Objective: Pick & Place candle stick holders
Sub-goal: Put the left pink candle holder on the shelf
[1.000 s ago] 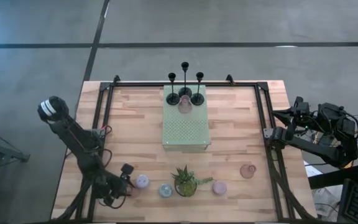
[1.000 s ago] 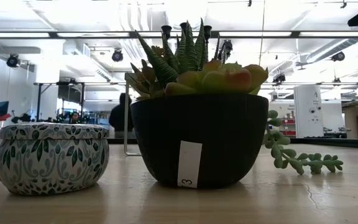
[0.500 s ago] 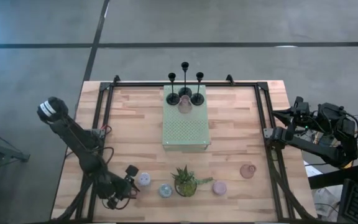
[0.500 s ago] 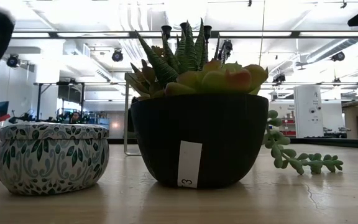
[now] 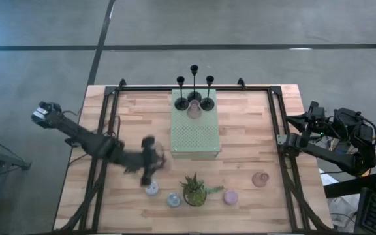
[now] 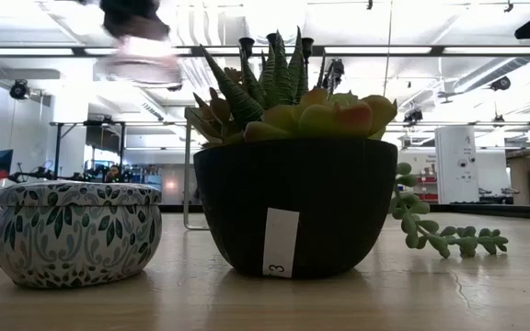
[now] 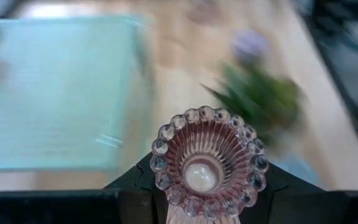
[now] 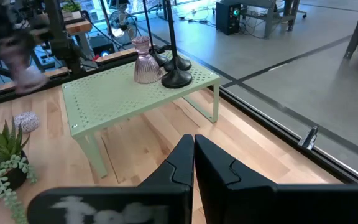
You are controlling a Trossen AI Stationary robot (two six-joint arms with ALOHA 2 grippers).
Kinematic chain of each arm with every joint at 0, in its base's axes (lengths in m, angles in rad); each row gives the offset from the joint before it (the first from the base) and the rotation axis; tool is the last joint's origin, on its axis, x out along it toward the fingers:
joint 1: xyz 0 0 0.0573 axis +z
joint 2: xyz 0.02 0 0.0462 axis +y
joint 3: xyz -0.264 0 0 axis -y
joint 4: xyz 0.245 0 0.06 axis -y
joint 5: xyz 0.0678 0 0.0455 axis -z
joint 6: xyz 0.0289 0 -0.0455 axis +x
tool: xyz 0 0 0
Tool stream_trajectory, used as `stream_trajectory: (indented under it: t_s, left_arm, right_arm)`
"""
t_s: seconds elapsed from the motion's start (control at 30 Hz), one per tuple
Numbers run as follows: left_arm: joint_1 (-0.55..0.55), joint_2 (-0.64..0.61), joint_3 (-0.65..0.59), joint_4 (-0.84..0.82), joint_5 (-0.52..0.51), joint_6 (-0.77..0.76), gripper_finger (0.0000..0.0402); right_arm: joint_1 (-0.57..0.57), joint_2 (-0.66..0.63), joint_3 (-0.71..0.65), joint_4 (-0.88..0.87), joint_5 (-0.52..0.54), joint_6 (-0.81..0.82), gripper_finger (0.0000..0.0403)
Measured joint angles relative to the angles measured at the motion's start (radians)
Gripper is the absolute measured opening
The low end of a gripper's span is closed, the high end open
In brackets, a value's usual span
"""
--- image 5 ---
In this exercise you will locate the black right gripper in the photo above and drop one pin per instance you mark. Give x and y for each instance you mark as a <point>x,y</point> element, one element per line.
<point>315,120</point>

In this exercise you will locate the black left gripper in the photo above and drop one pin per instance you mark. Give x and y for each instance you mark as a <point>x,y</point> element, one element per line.
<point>148,160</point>

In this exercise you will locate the white purple floral tin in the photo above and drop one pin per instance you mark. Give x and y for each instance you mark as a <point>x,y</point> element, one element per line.
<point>152,190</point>

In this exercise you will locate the tall black candlestick holder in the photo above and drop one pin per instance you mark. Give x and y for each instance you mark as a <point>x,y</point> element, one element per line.
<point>194,95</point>

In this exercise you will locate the pink round tin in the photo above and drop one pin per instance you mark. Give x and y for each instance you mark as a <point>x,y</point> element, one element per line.
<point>230,197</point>

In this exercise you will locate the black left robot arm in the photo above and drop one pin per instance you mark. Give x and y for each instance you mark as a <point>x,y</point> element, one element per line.
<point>87,140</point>

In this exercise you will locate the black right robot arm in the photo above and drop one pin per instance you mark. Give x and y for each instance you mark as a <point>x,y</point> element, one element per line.
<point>338,160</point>

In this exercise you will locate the green perforated metal riser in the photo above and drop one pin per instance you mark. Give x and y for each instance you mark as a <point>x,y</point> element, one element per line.
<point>194,137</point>

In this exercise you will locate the teal leaf patterned tin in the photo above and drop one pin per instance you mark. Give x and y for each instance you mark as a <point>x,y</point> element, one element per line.
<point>174,200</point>

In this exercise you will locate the succulent plant in black pot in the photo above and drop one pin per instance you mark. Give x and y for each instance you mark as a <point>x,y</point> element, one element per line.
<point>195,196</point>

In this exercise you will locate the white paper sheet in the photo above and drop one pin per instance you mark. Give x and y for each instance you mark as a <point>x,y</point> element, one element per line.
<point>327,179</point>

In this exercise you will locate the black metal stand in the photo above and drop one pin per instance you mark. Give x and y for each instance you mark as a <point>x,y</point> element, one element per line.
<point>11,161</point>

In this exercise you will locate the black aluminium rig frame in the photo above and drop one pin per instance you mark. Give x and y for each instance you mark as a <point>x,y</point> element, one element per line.
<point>149,88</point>

